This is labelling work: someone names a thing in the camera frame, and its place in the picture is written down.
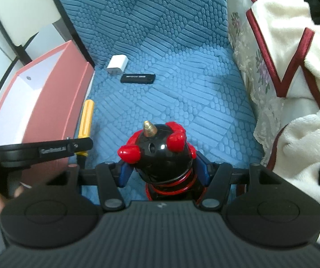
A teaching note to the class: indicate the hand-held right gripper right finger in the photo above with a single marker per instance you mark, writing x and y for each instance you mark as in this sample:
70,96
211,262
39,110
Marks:
203,167

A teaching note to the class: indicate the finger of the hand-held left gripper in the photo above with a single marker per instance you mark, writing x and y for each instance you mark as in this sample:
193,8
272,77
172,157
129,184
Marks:
64,148

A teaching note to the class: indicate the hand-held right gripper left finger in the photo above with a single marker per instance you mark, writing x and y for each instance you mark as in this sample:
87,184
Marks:
123,174

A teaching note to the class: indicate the red black toy figure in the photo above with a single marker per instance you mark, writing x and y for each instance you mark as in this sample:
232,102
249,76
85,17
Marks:
160,156

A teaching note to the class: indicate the pink cardboard box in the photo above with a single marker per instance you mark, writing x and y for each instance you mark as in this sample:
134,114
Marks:
51,97

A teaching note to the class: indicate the black usb stick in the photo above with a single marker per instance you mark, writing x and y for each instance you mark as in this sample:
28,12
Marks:
138,78

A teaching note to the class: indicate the small white charger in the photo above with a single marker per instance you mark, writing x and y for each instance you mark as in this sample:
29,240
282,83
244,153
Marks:
117,64

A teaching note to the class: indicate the floral bed sheet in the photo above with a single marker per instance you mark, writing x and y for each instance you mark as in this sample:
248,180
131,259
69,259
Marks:
257,78

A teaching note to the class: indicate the blue textured chair cover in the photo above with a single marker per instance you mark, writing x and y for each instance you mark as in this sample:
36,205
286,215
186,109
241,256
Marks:
162,47

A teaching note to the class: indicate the red white black blanket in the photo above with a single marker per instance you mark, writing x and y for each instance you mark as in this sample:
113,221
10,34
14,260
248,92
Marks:
302,69

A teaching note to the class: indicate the white padded panel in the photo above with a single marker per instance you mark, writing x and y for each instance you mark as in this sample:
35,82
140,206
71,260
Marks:
20,8

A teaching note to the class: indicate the black frame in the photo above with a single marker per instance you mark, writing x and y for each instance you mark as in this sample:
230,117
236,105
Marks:
70,28

